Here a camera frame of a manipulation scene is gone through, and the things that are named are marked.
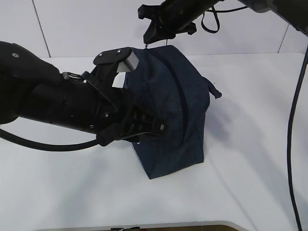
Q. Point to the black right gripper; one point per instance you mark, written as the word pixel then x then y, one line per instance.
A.
pixel 168 19

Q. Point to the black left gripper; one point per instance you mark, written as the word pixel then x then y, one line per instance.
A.
pixel 125 119

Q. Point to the navy blue lunch bag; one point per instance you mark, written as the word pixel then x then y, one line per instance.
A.
pixel 168 85

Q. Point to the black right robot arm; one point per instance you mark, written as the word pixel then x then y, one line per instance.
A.
pixel 294 12

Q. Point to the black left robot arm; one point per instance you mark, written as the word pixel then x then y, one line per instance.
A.
pixel 35 89

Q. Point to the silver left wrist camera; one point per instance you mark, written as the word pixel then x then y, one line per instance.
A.
pixel 124 59

